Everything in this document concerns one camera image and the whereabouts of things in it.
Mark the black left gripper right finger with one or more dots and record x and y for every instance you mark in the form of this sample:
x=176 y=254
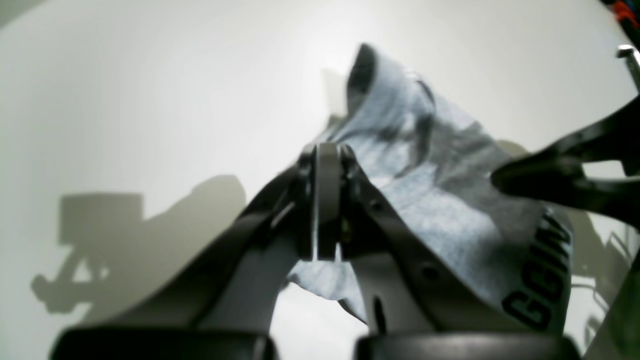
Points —
x=417 y=308

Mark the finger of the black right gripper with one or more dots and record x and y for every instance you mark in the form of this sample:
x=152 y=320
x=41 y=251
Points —
x=555 y=174

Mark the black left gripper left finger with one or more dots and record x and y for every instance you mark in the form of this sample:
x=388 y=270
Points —
x=220 y=307

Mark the grey T-shirt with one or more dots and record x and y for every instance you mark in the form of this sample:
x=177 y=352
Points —
x=432 y=162

